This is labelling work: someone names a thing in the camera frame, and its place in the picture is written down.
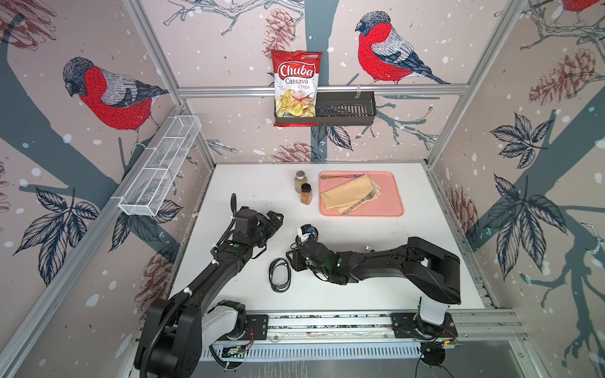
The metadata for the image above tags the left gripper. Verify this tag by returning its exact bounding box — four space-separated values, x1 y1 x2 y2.
248 209 283 247

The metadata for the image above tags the clear pouch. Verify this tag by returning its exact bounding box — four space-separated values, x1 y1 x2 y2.
268 258 291 294

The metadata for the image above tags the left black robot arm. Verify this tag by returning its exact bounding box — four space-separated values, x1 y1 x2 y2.
134 195 284 377

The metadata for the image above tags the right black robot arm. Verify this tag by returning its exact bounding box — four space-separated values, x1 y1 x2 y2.
286 236 462 327

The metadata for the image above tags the orange pepper spice jar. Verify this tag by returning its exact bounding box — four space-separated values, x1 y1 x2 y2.
300 183 313 205

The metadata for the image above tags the shichimi spice jar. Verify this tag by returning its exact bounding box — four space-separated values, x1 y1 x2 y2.
294 170 307 193

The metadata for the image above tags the yellow folded napkin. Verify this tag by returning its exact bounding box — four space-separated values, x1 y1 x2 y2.
320 174 381 215

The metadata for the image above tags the pink tray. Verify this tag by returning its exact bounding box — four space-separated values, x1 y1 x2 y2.
318 171 404 217

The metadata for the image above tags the Chuba cassava chips bag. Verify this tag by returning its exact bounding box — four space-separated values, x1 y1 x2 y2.
271 50 322 127

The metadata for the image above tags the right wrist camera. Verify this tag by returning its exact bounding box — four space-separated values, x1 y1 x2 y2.
296 224 318 244

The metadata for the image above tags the pink handled spoon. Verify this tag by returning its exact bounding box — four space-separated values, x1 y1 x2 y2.
320 174 365 180

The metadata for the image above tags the pink handled fork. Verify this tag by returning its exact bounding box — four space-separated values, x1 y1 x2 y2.
342 188 380 216

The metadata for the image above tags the white wire mesh shelf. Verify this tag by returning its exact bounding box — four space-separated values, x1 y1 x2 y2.
118 115 201 217

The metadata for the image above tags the black wall basket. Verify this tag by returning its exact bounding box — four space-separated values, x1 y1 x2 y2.
274 91 377 127

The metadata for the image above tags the aluminium frame rail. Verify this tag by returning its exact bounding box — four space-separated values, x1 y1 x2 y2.
177 83 470 99

